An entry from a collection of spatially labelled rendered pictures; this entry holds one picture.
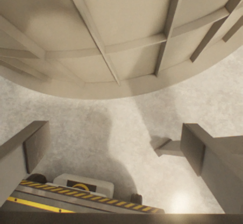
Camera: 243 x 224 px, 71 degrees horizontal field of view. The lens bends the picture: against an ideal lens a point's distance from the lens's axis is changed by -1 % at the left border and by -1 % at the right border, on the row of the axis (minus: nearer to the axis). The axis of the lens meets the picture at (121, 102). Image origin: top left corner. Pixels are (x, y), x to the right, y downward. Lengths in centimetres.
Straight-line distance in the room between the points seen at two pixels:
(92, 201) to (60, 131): 47
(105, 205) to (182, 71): 68
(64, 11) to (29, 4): 7
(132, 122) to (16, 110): 66
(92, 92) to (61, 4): 58
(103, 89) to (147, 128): 30
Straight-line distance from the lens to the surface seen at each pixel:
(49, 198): 68
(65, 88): 97
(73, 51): 57
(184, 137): 16
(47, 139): 17
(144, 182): 92
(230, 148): 47
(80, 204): 65
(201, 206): 99
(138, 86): 88
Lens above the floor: 88
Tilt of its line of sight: 79 degrees down
